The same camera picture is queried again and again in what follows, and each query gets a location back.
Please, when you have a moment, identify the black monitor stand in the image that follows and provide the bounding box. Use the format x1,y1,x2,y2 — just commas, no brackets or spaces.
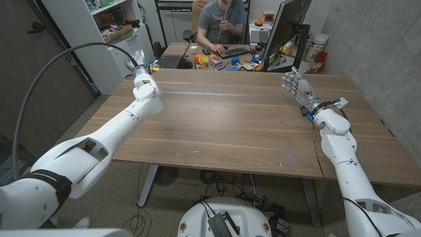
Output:
268,24,310,73

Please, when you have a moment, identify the white shelf cabinet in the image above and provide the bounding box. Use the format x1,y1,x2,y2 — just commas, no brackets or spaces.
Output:
41,0,155,96

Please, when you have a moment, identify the tan office chair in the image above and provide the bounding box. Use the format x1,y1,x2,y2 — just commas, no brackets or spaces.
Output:
191,0,211,43

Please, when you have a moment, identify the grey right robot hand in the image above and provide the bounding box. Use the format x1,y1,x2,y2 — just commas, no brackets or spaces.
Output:
281,66,325,117

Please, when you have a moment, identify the person in grey t-shirt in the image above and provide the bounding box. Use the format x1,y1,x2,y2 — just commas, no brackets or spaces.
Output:
196,0,247,54

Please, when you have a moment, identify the black box on robot base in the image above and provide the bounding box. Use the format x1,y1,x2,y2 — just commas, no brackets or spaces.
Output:
207,213,233,237

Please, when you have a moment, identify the black keyboard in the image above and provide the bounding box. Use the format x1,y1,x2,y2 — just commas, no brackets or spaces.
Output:
218,47,251,60

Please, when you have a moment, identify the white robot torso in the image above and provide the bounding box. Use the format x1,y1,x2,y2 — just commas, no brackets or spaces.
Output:
0,228,133,237

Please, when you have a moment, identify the red plastic container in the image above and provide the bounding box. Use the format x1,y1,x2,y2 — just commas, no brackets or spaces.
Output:
309,51,328,74

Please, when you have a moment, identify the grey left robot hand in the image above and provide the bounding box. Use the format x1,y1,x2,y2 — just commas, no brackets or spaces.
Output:
124,49,155,78

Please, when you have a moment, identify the white round canister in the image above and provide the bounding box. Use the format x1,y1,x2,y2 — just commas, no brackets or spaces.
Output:
305,33,330,63

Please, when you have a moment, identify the grey table leg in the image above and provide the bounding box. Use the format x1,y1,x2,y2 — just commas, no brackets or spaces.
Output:
301,177,322,228

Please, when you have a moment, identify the wooden desk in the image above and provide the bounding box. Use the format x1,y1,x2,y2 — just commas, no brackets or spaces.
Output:
162,41,264,72

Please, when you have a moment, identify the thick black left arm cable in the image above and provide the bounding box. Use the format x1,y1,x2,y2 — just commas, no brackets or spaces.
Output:
11,41,139,181

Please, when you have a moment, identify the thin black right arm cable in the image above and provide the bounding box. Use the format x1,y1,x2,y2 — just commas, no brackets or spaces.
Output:
310,120,384,237

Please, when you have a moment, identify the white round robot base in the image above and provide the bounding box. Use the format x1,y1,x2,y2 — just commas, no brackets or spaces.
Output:
177,196,273,237

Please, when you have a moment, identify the yellow bottle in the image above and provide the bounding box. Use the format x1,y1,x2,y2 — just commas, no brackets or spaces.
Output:
281,41,295,57

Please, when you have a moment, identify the white table leg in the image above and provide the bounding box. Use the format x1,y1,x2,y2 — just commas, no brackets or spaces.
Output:
137,164,159,208

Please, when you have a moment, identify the black laptop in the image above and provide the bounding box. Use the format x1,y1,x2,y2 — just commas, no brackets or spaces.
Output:
156,41,193,69

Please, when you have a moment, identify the white shoe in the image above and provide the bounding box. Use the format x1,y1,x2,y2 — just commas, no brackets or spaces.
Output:
72,216,91,230

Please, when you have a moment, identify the brown cardboard box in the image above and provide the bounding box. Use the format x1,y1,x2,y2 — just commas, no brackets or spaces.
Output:
102,24,135,48

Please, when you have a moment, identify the black computer monitor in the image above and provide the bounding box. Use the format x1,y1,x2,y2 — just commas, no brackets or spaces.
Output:
262,0,312,63

